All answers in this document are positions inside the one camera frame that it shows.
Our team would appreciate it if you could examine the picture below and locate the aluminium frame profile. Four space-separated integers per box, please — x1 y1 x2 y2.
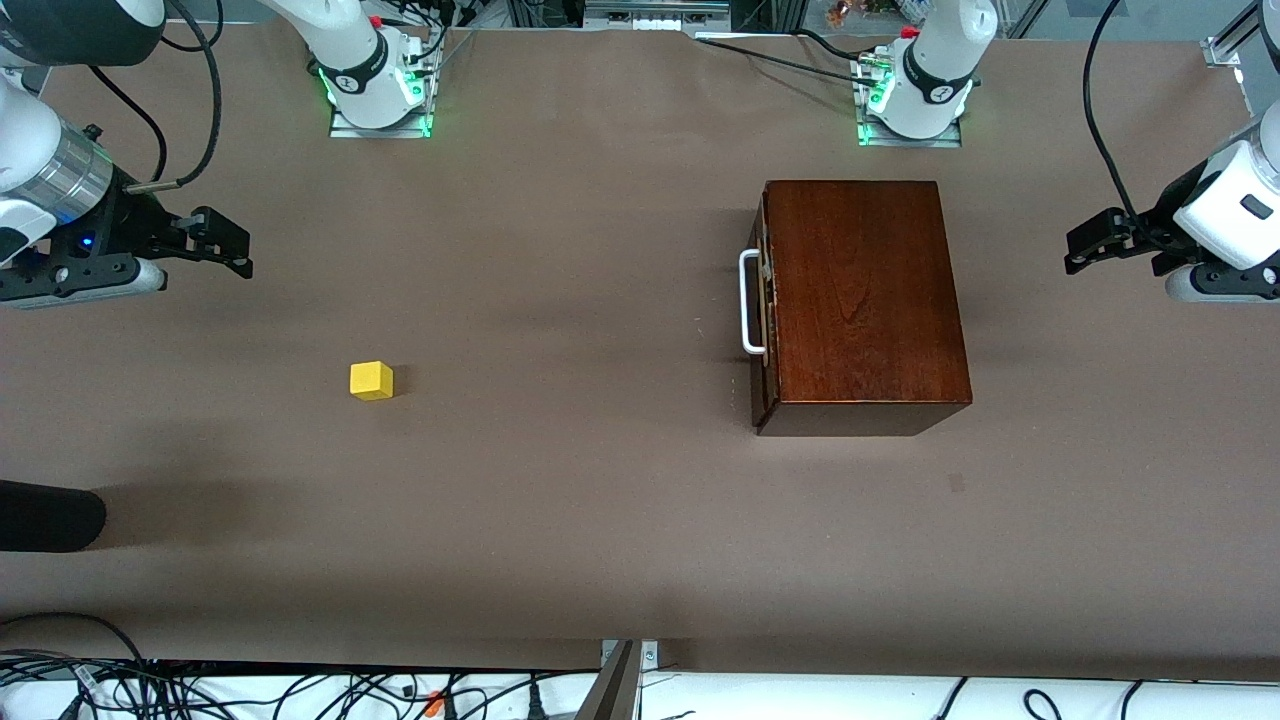
1203 0 1263 69

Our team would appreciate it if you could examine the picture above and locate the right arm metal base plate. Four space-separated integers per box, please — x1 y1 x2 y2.
329 40 434 140

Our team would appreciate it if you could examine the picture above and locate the grey metal bracket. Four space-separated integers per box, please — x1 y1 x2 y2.
575 638 661 720

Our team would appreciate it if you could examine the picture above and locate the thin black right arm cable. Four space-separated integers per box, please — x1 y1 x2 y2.
86 65 169 186

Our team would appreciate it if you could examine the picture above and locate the black cable lying on table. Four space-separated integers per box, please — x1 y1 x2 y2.
695 28 886 86

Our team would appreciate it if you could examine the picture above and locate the black cylindrical object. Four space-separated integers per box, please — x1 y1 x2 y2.
0 480 108 553

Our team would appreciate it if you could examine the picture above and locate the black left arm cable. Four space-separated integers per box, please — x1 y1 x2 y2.
1083 0 1146 236

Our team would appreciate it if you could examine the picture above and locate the brown table cover sheet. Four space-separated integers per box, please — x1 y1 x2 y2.
0 20 1280 673

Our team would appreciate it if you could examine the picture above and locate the wooden drawer with white handle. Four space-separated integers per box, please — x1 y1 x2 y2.
738 192 779 426

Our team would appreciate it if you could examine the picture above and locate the tangle of black cables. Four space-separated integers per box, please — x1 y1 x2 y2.
0 612 601 720

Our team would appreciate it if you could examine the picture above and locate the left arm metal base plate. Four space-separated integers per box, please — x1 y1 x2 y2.
855 55 963 149

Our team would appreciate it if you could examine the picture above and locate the dark brown wooden cabinet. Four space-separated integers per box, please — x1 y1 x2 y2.
752 180 973 438

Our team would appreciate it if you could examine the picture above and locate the yellow wooden block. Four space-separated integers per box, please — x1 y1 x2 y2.
349 361 395 403

